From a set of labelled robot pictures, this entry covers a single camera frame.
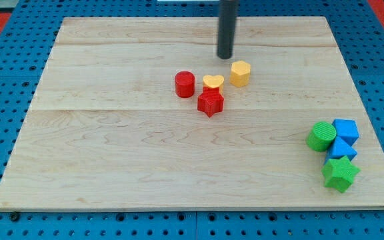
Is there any red star block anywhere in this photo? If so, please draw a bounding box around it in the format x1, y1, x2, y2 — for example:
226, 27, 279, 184
197, 90, 224, 117

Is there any red cylinder block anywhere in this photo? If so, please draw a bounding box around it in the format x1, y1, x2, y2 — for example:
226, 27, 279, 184
175, 71, 195, 98

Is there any green star block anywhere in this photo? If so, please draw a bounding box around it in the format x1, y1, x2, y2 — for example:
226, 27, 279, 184
321, 155, 361, 193

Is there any yellow heart block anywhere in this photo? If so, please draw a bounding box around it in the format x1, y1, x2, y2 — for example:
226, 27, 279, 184
203, 75, 225, 95

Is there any blue triangle block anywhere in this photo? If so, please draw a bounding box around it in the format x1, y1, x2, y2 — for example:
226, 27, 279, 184
324, 137, 357, 163

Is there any green cylinder block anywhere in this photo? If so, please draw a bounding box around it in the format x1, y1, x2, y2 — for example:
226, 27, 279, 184
306, 121, 337, 152

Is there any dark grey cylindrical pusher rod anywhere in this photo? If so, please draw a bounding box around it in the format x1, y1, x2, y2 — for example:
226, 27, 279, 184
217, 0, 239, 59

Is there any blue cube block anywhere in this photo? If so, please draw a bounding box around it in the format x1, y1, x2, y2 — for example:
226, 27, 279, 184
332, 119, 359, 146

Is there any yellow hexagon block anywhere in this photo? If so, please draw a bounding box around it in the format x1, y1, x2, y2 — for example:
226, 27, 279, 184
229, 61, 251, 87

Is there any light wooden board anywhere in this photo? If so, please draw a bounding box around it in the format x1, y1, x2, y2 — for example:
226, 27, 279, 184
0, 17, 384, 212

